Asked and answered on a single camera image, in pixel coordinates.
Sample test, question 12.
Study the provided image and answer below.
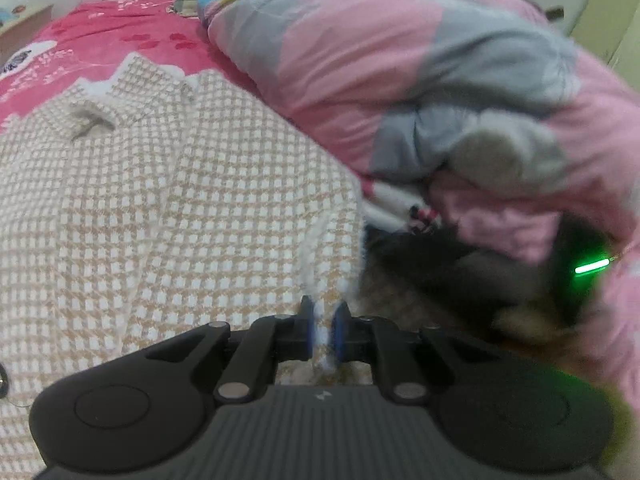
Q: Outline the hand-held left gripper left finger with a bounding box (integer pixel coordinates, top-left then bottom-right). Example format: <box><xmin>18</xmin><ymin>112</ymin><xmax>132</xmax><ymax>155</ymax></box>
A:
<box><xmin>145</xmin><ymin>296</ymin><xmax>317</xmax><ymax>406</ymax></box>

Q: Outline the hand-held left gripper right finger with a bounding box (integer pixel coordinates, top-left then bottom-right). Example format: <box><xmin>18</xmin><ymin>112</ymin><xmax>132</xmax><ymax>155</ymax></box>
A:
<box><xmin>332</xmin><ymin>302</ymin><xmax>506</xmax><ymax>405</ymax></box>

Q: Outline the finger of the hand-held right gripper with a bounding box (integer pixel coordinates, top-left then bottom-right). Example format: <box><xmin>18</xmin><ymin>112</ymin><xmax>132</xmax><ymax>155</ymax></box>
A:
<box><xmin>367</xmin><ymin>227</ymin><xmax>501</xmax><ymax>306</ymax></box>

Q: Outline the beige houndstooth jacket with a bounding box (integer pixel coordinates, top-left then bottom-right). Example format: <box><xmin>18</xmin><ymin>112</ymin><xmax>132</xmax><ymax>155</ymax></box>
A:
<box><xmin>0</xmin><ymin>52</ymin><xmax>371</xmax><ymax>480</ymax></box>

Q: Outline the person's right forearm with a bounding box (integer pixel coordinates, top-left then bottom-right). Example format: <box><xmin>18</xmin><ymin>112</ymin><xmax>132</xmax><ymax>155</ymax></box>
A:
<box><xmin>492</xmin><ymin>305</ymin><xmax>606</xmax><ymax>366</ymax></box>

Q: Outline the person's fuzzy green clothing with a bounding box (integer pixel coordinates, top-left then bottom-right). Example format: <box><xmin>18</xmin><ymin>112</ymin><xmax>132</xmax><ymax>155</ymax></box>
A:
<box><xmin>600</xmin><ymin>385</ymin><xmax>640</xmax><ymax>466</ymax></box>

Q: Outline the pink grey blue quilt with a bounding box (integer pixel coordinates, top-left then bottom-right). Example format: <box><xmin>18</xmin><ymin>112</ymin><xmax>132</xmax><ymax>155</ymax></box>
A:
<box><xmin>197</xmin><ymin>0</ymin><xmax>640</xmax><ymax>391</ymax></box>

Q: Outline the pale cream cabinet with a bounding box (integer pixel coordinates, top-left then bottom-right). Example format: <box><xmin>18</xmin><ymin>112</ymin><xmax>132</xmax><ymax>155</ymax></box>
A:
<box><xmin>567</xmin><ymin>0</ymin><xmax>640</xmax><ymax>78</ymax></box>

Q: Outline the pink floral blanket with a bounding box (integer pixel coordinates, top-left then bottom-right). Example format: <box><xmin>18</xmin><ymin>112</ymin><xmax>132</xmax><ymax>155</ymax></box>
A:
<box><xmin>0</xmin><ymin>0</ymin><xmax>446</xmax><ymax>238</ymax></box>

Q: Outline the cream nightstand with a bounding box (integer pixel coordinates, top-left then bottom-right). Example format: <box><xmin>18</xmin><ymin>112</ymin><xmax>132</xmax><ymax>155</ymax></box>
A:
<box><xmin>0</xmin><ymin>4</ymin><xmax>55</xmax><ymax>61</ymax></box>

